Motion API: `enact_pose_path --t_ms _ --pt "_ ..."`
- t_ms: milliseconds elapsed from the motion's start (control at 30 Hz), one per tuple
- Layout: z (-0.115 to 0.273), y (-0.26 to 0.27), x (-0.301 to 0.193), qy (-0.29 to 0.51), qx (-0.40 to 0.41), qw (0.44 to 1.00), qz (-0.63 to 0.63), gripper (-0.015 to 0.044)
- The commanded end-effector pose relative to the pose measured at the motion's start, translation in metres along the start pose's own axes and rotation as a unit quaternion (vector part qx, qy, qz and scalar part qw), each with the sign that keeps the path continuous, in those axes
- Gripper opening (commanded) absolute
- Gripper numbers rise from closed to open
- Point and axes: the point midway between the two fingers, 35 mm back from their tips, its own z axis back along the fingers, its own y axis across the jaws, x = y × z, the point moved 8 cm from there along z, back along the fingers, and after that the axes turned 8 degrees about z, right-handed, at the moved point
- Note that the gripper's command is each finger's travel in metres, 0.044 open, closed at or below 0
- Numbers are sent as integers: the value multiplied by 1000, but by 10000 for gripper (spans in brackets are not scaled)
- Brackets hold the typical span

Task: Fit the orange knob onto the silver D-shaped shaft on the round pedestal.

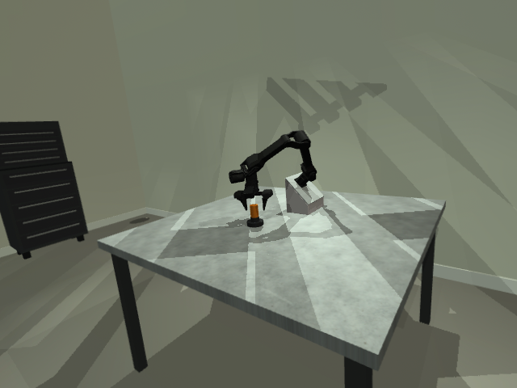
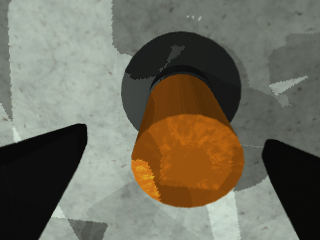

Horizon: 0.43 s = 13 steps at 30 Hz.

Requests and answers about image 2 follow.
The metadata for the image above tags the orange knob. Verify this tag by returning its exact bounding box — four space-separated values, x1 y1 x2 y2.
131 74 245 208

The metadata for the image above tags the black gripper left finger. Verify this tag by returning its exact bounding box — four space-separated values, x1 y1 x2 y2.
0 123 88 240

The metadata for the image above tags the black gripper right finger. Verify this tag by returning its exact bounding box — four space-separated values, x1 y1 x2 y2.
261 139 320 240

